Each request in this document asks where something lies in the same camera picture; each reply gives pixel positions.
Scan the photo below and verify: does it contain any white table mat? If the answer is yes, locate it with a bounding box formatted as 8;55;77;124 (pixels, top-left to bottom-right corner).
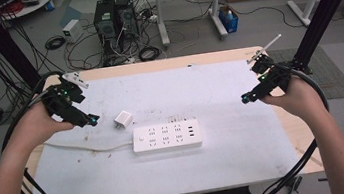
10;53;304;194

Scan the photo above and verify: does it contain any person's left hand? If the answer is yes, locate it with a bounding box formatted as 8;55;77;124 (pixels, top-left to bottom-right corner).
6;97;78;153

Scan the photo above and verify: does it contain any white power strip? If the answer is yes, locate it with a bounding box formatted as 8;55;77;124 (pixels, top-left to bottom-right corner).
129;117;205;156

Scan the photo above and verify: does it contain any black computer tower with fan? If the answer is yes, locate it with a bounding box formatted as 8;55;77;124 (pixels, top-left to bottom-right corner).
114;0;141;41

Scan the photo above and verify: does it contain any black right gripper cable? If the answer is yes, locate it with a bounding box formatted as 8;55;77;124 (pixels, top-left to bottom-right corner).
236;64;341;194

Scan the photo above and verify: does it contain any blue storage box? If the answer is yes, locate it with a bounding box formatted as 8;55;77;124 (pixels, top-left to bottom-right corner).
217;4;242;35

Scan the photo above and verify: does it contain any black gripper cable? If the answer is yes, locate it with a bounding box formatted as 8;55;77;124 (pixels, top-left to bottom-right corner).
236;64;341;194
0;69;73;154

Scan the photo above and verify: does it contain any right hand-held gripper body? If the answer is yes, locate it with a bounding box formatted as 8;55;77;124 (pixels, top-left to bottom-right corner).
243;32;296;101

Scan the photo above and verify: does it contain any white charger plug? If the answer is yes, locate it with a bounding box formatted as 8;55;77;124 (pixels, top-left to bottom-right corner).
112;108;136;131

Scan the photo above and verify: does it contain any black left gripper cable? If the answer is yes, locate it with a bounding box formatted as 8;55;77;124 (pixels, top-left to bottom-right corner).
0;69;73;154

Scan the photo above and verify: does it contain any small white box device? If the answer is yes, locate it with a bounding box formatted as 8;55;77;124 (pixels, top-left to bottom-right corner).
60;17;86;46

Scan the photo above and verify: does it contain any person's right hand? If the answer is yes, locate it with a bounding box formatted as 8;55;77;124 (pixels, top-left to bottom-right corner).
257;71;328;125

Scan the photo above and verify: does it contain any black computer tower green label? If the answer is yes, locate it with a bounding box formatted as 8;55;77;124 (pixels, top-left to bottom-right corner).
90;0;123;52

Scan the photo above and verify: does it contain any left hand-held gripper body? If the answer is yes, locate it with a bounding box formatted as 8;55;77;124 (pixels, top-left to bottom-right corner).
37;70;95;132

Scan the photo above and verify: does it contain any grey floor mat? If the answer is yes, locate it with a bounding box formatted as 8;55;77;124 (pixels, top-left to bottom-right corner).
266;40;344;109

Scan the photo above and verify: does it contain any round white table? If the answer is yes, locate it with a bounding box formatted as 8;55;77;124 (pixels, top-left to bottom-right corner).
0;0;58;23

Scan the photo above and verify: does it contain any white power strip cable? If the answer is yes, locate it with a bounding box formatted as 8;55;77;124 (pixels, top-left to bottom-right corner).
43;130;135;161

